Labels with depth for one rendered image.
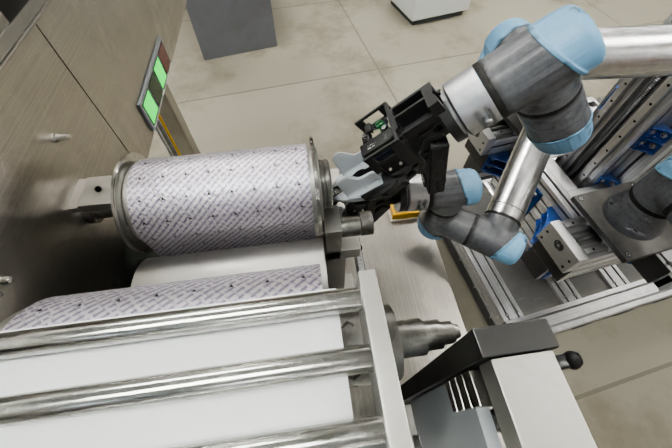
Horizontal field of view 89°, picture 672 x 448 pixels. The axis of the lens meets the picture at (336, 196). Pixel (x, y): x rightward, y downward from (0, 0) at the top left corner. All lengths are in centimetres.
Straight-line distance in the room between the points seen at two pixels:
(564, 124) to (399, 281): 49
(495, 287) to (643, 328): 79
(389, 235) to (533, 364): 66
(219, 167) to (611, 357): 191
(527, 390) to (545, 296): 154
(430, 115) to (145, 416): 37
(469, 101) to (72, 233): 53
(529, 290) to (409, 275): 99
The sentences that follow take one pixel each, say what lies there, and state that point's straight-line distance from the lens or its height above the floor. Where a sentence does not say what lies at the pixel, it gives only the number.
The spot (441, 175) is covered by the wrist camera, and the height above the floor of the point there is 128.
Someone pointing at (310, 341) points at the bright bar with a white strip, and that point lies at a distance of 23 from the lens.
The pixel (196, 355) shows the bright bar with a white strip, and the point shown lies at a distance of 24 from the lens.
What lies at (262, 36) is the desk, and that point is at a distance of 321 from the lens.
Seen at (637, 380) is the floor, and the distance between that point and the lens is 212.
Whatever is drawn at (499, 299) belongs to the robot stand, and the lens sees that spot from 166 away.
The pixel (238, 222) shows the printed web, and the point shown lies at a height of 126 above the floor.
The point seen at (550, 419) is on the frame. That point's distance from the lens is 25.
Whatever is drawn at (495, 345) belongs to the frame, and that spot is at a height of 144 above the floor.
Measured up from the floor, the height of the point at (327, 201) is 125.
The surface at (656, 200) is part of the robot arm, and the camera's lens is 118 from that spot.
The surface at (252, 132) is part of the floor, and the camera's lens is 246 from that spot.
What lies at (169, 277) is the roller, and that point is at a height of 123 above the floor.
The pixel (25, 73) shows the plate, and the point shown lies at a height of 142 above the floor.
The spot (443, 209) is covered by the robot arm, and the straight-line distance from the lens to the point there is 72.
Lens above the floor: 166
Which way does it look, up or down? 55 degrees down
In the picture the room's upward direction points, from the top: straight up
